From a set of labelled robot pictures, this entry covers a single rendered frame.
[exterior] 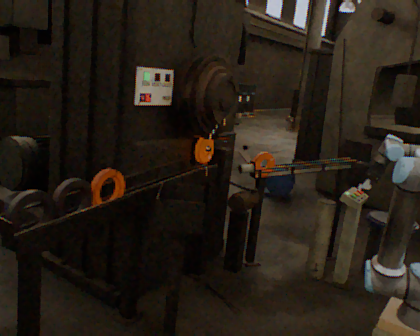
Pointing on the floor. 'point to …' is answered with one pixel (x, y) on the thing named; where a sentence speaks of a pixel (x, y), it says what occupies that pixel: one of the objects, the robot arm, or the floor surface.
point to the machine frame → (127, 124)
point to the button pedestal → (347, 241)
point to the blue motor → (280, 186)
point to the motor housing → (236, 235)
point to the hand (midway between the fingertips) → (358, 188)
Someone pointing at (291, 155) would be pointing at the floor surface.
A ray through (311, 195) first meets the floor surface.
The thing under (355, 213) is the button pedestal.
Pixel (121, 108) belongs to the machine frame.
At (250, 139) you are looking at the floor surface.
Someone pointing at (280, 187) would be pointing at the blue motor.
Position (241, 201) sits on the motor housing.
